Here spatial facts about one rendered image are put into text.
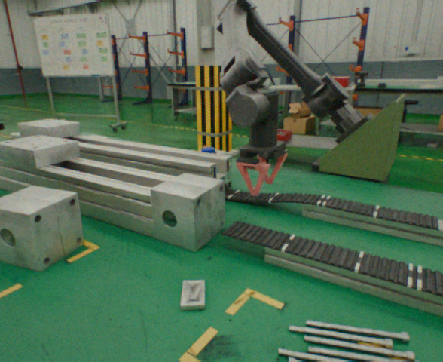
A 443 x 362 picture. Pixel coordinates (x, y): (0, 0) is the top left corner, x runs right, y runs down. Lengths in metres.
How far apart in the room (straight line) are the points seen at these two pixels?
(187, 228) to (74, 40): 6.17
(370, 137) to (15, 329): 0.83
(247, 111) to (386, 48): 7.71
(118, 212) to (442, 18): 7.81
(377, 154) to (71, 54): 6.12
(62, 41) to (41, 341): 6.44
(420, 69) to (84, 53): 6.52
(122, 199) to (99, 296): 0.20
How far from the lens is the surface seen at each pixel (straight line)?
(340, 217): 0.67
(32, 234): 0.54
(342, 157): 0.95
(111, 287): 0.50
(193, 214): 0.52
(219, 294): 0.46
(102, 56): 6.29
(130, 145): 0.95
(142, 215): 0.59
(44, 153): 0.81
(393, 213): 0.66
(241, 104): 0.58
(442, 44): 8.13
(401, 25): 8.22
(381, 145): 0.93
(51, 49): 6.92
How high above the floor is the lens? 1.07
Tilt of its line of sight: 18 degrees down
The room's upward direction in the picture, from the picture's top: 1 degrees counter-clockwise
